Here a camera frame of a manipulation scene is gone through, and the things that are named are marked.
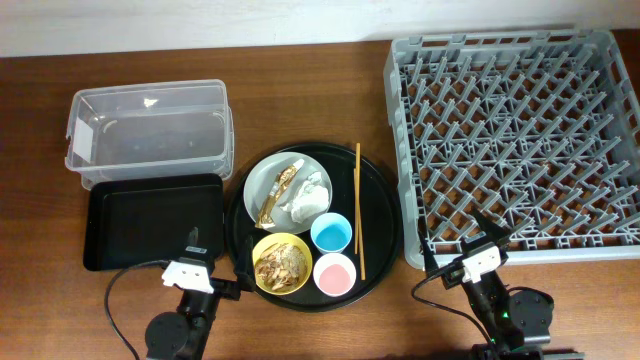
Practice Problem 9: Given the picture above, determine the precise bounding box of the wooden chopstick short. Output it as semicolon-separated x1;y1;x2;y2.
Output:
352;168;367;282

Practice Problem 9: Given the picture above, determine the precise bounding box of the light blue cup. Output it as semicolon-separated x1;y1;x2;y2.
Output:
310;212;353;254

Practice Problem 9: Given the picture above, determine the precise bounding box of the grey round plate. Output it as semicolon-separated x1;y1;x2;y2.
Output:
243;152;333;234

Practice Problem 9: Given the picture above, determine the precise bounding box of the round black serving tray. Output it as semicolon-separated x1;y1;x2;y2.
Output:
225;143;403;313

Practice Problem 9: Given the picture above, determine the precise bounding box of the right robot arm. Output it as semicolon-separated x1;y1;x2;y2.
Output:
411;209;586;359

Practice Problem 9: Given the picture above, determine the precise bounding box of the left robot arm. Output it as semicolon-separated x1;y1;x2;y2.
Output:
145;229;256;360

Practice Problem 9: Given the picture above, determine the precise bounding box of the white tissue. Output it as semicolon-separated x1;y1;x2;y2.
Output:
280;171;329;224

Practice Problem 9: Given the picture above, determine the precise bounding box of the yellow bowl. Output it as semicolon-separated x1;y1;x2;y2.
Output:
252;233;313;296

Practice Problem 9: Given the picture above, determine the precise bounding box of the wooden chopstick long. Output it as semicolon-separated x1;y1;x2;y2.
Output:
353;143;361;255

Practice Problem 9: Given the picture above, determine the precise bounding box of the grey dishwasher rack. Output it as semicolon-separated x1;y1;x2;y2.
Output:
383;30;639;269

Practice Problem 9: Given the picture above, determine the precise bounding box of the food scraps and rice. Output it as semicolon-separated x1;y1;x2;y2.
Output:
254;243;308;293

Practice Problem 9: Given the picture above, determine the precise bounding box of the clear plastic storage bin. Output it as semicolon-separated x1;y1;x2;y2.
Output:
65;79;235;190

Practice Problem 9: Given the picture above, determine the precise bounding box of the pink cup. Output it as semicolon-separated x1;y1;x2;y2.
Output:
313;253;356;297

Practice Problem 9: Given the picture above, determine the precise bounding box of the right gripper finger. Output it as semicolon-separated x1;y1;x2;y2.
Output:
472;209;512;246
418;231;439;273

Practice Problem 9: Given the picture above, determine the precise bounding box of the black rectangular tray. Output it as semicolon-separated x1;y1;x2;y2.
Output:
83;174;224;271

